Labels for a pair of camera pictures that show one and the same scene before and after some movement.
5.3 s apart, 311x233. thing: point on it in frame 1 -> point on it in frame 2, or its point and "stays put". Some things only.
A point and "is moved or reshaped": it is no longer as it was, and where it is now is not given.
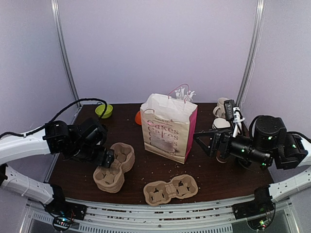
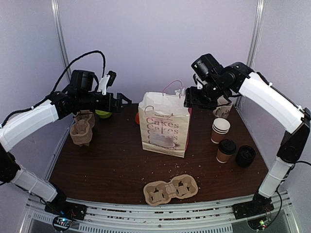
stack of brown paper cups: (218, 123) stays put
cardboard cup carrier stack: (111, 179) is moved or reshaped
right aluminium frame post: (257, 27) stays put
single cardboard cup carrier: (159, 193) stays put
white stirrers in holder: (180, 94) stays put
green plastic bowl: (99, 110) stays put
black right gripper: (218, 142) -> (191, 96)
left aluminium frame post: (55, 7) stays put
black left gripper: (109, 158) -> (109, 106)
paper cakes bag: (168, 123) is moved or reshaped
